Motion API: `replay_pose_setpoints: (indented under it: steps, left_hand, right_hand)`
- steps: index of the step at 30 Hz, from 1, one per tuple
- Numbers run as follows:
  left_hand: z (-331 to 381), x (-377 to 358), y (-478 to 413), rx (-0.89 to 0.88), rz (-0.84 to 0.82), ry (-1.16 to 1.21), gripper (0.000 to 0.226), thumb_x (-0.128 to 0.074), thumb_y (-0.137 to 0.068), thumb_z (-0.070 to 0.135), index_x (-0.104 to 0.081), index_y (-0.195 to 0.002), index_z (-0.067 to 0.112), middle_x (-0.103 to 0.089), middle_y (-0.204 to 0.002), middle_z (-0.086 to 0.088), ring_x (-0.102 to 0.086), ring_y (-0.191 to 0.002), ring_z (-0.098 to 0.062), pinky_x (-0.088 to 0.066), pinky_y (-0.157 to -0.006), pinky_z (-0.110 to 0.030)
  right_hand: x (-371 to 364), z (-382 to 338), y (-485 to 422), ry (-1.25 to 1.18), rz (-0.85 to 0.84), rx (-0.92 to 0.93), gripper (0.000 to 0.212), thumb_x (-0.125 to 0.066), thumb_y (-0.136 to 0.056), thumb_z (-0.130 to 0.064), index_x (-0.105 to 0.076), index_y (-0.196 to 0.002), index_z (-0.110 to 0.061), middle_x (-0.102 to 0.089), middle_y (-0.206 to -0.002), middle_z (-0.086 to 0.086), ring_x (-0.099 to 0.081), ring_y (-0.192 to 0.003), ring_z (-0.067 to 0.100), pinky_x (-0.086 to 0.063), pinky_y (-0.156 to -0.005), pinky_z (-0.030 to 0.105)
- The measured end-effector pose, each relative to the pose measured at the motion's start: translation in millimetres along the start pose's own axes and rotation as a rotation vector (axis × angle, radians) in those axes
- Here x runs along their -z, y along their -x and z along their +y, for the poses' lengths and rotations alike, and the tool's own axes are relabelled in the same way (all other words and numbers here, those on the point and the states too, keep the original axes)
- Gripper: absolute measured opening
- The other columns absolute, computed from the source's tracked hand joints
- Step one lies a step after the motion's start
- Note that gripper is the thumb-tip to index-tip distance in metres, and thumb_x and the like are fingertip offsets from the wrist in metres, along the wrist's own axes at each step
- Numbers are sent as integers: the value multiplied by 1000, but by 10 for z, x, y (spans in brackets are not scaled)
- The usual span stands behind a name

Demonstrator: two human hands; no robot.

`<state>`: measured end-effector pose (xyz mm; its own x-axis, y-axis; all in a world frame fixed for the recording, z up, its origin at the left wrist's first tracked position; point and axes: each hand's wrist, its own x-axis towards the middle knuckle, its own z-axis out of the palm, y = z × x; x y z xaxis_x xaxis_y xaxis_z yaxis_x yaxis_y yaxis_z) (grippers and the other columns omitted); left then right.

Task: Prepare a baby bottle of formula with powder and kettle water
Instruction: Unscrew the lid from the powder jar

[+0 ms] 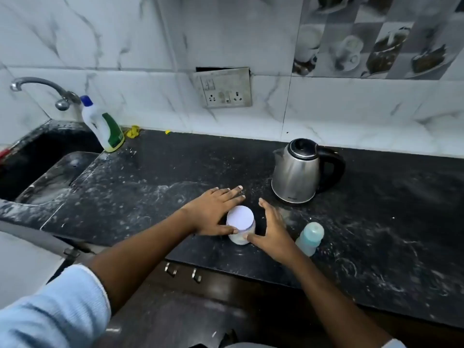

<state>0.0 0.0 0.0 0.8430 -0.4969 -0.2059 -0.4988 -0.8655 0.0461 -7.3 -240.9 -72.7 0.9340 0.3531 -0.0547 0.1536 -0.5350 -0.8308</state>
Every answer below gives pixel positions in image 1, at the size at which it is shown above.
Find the clear milk powder jar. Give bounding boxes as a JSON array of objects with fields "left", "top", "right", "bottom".
[{"left": 227, "top": 220, "right": 256, "bottom": 246}]

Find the person's left forearm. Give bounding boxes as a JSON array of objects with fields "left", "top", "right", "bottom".
[{"left": 85, "top": 208, "right": 196, "bottom": 312}]

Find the light blue left sleeve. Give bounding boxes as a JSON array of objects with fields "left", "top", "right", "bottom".
[{"left": 0, "top": 264, "right": 111, "bottom": 348}]

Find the grimy wall socket plate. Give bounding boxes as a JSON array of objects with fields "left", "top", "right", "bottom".
[{"left": 192, "top": 67, "right": 253, "bottom": 109}]

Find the black stone sink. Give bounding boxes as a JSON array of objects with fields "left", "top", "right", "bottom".
[{"left": 0, "top": 121, "right": 104, "bottom": 214}]

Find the person's right hand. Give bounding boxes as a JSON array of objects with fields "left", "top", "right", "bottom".
[{"left": 247, "top": 198, "right": 302, "bottom": 265}]

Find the clear plastic baby bottle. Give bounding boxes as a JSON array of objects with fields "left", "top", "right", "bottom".
[{"left": 295, "top": 235, "right": 318, "bottom": 258}]

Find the person's right forearm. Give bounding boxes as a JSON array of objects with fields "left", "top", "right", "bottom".
[{"left": 286, "top": 249, "right": 394, "bottom": 348}]

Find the chrome sink faucet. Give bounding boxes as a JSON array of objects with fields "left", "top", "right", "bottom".
[{"left": 10, "top": 77, "right": 82, "bottom": 112}]

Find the white detergent bottle green label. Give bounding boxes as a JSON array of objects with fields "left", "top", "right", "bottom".
[{"left": 80, "top": 95, "right": 125, "bottom": 153}]

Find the person's left hand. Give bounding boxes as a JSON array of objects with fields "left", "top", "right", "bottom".
[{"left": 180, "top": 185, "right": 247, "bottom": 237}]

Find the translucent dome bottle cap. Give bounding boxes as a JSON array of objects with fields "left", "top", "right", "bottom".
[{"left": 302, "top": 222, "right": 325, "bottom": 247}]

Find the steel electric kettle black handle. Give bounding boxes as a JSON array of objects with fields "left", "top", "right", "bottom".
[{"left": 271, "top": 138, "right": 346, "bottom": 204}]

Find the lilac round jar lid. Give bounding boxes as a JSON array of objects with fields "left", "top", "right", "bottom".
[{"left": 226, "top": 205, "right": 255, "bottom": 231}]

